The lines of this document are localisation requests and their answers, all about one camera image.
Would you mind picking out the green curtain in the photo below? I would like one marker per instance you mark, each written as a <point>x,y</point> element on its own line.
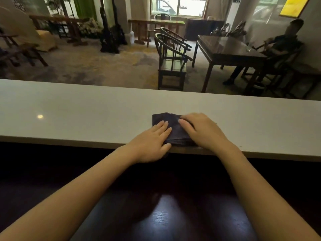
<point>84,7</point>

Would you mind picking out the brown wooden long table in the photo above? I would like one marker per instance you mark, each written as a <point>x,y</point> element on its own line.
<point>62,20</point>

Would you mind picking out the yellow framed picture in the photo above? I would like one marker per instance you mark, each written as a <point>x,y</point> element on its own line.
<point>294,6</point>

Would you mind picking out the dark wooden low chair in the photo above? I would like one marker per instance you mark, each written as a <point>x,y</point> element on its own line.
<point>27,48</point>

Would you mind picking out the person's left thumb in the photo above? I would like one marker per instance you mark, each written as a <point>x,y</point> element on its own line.
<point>166,148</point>

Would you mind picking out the potted green plant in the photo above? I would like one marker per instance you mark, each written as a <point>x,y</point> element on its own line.
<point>56,3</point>

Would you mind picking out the window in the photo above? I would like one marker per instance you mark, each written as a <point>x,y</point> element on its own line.
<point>188,6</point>

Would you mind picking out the dark table ornament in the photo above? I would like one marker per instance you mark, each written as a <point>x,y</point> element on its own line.
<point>220,30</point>
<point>237,30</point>

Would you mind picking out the person's right forearm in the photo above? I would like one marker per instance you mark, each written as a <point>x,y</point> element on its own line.
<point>263,198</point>

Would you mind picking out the dark blue cloth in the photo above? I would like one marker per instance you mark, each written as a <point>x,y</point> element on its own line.
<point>173,122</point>

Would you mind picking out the dark wooden square table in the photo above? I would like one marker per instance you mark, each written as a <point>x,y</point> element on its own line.
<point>225,48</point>

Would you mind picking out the black tall floor stand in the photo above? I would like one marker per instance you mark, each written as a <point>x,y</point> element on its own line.
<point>109,35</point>

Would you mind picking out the dark wooden seat chair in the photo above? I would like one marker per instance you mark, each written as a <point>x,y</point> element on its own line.
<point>288,65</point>

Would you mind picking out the dark wooden round-back armchair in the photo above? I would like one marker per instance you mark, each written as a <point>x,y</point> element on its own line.
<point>173,65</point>
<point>176,37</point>

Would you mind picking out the person's right hand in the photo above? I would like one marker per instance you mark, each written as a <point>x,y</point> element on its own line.
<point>208,134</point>

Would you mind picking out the person's left middle finger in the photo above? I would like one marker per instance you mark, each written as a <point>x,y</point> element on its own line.
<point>161,127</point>

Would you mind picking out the person's left hand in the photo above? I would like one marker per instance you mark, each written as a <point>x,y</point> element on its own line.
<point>148,148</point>

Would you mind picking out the white flower bush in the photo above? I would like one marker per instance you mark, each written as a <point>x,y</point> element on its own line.
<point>90,27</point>

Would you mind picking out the person's left forearm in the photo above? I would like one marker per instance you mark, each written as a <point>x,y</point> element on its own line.
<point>67,200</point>

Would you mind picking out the long wooden trestle table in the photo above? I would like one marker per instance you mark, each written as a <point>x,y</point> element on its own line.
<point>155,22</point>

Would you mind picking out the dark wooden cabinet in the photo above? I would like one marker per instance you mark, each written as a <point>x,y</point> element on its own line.
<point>203,28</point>

